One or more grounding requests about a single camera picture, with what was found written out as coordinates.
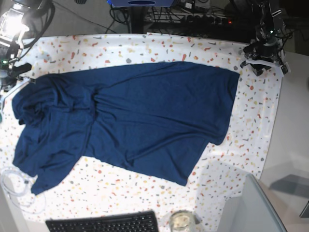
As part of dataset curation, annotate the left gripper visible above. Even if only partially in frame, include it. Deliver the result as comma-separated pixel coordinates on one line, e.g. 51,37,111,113
243,40,281,64

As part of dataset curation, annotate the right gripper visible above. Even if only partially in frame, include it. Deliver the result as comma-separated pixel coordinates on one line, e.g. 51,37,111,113
0,63,32,91

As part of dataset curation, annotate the navy blue t-shirt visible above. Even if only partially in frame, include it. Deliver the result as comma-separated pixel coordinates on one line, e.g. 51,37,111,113
12,62,239,195

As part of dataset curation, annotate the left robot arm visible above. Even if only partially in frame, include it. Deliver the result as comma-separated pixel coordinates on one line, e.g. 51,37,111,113
242,0,291,67

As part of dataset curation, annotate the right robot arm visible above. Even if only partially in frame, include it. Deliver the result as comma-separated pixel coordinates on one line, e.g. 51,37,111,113
0,0,56,92

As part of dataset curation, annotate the blue box with oval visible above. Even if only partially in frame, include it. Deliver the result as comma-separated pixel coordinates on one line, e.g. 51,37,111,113
107,0,179,7

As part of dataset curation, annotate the terrazzo pattern table cover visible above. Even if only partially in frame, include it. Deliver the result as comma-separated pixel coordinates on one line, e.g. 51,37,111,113
0,33,281,232

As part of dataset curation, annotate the grey laptop computer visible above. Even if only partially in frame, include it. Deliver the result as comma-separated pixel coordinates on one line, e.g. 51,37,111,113
217,174,287,232

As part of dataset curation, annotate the clear glass jar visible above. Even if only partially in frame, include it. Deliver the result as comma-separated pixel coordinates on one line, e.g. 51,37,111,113
169,210,195,232

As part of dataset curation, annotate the black computer keyboard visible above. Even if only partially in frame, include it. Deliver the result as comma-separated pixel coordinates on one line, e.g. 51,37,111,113
45,211,159,232

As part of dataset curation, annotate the black wire rack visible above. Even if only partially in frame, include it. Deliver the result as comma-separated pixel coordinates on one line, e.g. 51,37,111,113
144,6,232,25

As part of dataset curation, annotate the coiled white cable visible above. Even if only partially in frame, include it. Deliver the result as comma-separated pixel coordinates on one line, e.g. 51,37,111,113
0,167,47,215

